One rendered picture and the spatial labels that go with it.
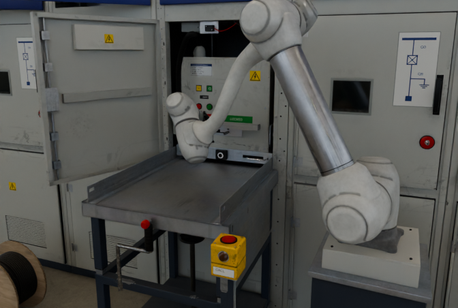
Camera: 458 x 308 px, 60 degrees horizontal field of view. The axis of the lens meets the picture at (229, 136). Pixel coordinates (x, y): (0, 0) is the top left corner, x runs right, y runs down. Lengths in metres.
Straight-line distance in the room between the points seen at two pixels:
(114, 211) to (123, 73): 0.75
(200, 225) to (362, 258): 0.54
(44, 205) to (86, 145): 0.94
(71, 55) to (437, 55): 1.55
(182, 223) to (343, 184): 0.61
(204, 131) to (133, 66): 0.72
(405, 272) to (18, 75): 2.32
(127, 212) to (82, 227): 1.16
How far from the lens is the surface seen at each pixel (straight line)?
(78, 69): 1.95
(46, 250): 2.99
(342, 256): 1.34
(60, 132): 1.94
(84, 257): 2.79
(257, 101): 1.99
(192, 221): 1.43
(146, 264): 2.52
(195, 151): 1.50
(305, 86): 1.16
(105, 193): 1.74
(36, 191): 2.87
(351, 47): 1.84
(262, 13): 1.14
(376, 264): 1.34
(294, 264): 2.14
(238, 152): 2.06
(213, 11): 2.02
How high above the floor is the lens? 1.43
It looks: 12 degrees down
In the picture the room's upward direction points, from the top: straight up
